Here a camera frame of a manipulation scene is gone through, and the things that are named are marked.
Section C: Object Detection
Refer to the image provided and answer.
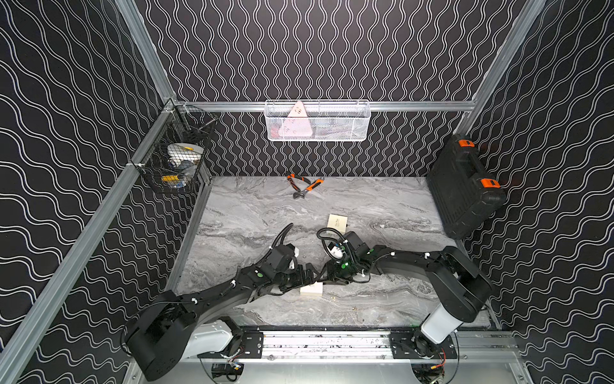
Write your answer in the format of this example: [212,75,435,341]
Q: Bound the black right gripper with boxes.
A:
[317,256,359,283]

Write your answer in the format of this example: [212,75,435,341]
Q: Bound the cream jewelry box sleeve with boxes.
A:
[327,214,348,234]

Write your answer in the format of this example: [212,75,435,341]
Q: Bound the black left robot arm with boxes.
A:
[122,244,318,381]

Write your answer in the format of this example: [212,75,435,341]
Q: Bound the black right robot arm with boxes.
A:
[316,228,493,350]

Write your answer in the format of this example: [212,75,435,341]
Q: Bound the orange black pliers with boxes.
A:
[286,174,312,192]

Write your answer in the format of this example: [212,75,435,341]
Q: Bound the black plastic tool case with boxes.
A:
[426,134,507,240]

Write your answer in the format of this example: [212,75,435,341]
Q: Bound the pink triangular card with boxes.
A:
[278,101,313,139]

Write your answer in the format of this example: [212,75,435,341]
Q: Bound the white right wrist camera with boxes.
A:
[327,243,345,260]

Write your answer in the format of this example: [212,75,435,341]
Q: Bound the orange handled adjustable wrench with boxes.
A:
[293,179,324,199]

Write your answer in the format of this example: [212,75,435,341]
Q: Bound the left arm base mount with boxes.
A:
[205,332,264,359]

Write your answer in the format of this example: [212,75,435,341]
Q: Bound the aluminium front rail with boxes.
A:
[136,330,519,363]

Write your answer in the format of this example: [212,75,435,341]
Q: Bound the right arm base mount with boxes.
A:
[389,331,458,360]

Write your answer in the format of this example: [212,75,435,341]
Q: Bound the white wire wall basket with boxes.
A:
[264,99,372,142]

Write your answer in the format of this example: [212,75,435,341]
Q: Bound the black wire corner basket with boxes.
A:
[138,104,220,195]

